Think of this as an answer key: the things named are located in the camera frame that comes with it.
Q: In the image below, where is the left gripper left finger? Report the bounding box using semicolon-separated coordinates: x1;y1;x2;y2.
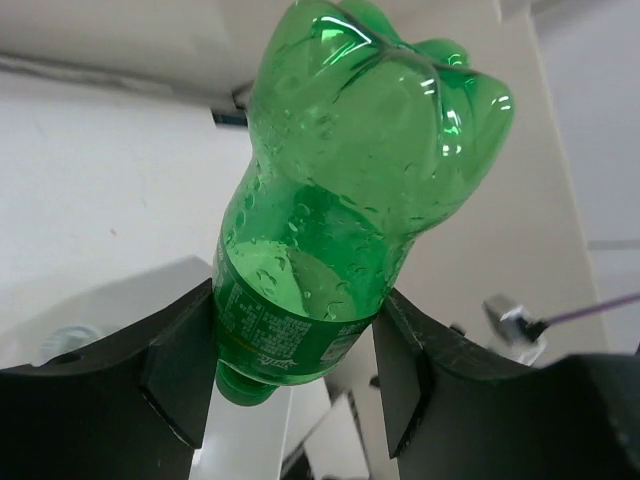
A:
1;280;217;479

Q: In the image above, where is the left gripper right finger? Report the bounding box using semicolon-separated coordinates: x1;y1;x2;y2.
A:
373;291;639;479

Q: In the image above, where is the green plastic soda bottle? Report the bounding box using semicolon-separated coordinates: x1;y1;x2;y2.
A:
212;1;515;406

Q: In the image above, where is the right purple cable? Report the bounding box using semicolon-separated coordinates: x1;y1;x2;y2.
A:
519;293;640;334

